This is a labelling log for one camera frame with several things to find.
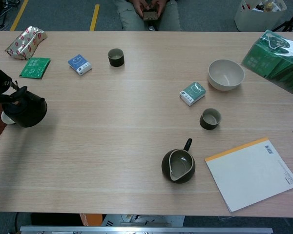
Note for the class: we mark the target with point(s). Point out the black cast iron teapot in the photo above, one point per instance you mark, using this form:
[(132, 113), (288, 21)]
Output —
[(29, 112)]

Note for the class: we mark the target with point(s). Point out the dark olive ceramic cup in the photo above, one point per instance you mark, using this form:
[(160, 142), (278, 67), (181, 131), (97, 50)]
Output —
[(116, 63), (208, 125)]

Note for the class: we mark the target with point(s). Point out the robot base chassis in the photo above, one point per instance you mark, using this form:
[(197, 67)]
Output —
[(141, 220)]

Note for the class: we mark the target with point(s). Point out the small pale shallow teacup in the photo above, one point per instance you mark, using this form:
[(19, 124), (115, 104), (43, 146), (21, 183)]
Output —
[(5, 119)]

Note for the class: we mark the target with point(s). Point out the green tea sachet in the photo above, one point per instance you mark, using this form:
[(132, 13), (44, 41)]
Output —
[(34, 68)]

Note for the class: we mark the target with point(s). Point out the gold red foil bag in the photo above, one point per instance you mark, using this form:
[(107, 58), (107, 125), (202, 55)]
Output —
[(24, 44)]

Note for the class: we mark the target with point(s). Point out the blue tissue pack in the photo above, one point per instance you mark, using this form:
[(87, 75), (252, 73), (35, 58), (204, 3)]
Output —
[(78, 64)]

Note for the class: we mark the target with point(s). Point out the seated person grey trousers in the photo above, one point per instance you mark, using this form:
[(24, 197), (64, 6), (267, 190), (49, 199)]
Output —
[(131, 22)]

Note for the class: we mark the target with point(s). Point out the orange object under table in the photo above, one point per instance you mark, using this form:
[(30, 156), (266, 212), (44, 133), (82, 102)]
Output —
[(89, 220)]

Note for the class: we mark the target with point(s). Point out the brown handheld device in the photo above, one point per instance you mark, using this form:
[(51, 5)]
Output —
[(150, 15)]

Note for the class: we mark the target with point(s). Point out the dark ceramic pouring pitcher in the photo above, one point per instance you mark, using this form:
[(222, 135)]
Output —
[(166, 168)]

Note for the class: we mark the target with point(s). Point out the green tissue pack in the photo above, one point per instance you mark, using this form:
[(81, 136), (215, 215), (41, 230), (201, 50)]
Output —
[(193, 93)]

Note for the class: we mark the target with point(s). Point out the beige ceramic bowl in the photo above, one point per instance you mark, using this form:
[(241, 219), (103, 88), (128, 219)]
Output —
[(224, 84)]

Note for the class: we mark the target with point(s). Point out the white storage bin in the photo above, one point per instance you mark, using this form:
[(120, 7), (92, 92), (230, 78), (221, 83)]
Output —
[(256, 20)]

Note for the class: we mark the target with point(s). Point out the white notepad orange strip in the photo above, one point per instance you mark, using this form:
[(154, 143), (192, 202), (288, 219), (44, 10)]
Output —
[(251, 175)]

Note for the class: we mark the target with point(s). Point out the large green tea package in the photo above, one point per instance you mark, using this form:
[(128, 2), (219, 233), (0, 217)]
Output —
[(271, 65)]

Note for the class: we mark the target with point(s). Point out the black tripod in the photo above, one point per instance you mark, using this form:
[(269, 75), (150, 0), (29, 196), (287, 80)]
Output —
[(286, 24)]

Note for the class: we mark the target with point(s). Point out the aluminium rail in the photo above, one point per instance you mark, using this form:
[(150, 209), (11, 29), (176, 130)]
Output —
[(146, 230)]

